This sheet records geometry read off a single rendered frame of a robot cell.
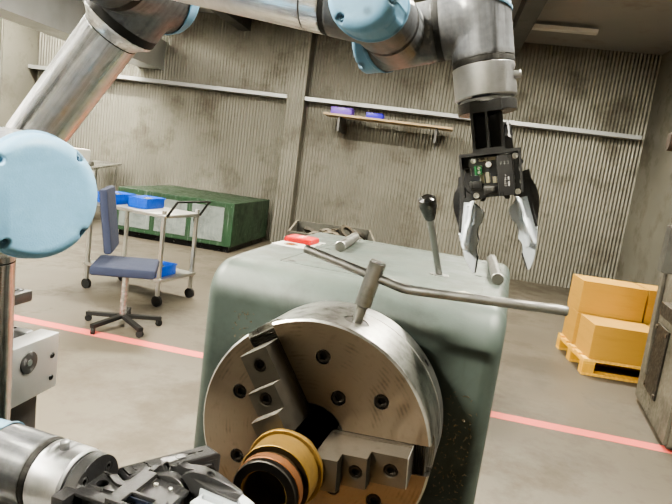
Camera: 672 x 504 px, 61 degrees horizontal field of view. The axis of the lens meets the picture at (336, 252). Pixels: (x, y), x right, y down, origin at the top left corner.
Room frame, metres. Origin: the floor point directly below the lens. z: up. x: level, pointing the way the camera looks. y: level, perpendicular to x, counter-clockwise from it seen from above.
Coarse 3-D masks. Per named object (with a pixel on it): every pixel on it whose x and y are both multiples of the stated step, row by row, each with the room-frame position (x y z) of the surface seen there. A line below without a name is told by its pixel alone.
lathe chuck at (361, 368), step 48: (288, 336) 0.71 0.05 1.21; (336, 336) 0.70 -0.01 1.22; (384, 336) 0.73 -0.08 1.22; (240, 384) 0.73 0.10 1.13; (336, 384) 0.69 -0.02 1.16; (384, 384) 0.68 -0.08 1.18; (432, 384) 0.74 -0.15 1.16; (240, 432) 0.73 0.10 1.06; (384, 432) 0.67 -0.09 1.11; (432, 432) 0.68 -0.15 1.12
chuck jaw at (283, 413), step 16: (256, 336) 0.73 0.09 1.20; (272, 336) 0.72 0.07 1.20; (256, 352) 0.68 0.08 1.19; (272, 352) 0.69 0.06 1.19; (256, 368) 0.68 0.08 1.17; (272, 368) 0.68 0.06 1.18; (288, 368) 0.70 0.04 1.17; (256, 384) 0.68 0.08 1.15; (272, 384) 0.66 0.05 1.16; (288, 384) 0.68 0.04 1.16; (256, 400) 0.66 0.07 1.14; (272, 400) 0.65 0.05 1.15; (288, 400) 0.66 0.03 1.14; (304, 400) 0.70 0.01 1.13; (272, 416) 0.63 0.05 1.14; (288, 416) 0.65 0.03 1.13; (304, 416) 0.68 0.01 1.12; (256, 432) 0.64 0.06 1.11
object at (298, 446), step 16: (272, 432) 0.62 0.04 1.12; (288, 432) 0.62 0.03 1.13; (256, 448) 0.60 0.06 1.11; (272, 448) 0.59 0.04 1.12; (288, 448) 0.59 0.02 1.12; (304, 448) 0.61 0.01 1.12; (256, 464) 0.57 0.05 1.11; (272, 464) 0.56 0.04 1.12; (288, 464) 0.57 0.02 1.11; (304, 464) 0.58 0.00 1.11; (320, 464) 0.61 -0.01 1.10; (240, 480) 0.57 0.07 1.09; (256, 480) 0.62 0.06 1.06; (272, 480) 0.63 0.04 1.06; (288, 480) 0.56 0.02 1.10; (304, 480) 0.58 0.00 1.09; (320, 480) 0.61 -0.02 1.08; (256, 496) 0.60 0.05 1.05; (272, 496) 0.61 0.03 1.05; (288, 496) 0.55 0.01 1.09; (304, 496) 0.58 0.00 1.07
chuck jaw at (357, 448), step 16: (336, 432) 0.68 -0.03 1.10; (352, 432) 0.69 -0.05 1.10; (320, 448) 0.64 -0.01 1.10; (336, 448) 0.64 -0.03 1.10; (352, 448) 0.64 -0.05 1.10; (368, 448) 0.64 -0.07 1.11; (384, 448) 0.65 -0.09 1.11; (400, 448) 0.65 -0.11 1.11; (416, 448) 0.66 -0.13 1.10; (336, 464) 0.61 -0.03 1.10; (352, 464) 0.62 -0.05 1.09; (368, 464) 0.62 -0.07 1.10; (384, 464) 0.63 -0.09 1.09; (400, 464) 0.63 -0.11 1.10; (416, 464) 0.66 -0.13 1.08; (336, 480) 0.61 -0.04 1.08; (352, 480) 0.62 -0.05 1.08; (368, 480) 0.63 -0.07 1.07; (384, 480) 0.63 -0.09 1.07; (400, 480) 0.63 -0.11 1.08
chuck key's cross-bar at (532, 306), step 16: (320, 256) 0.75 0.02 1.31; (336, 256) 0.75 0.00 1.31; (352, 272) 0.74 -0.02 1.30; (400, 288) 0.72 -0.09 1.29; (416, 288) 0.71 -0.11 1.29; (432, 288) 0.71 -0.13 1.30; (496, 304) 0.68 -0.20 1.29; (512, 304) 0.68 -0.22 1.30; (528, 304) 0.67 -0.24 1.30; (544, 304) 0.67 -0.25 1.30
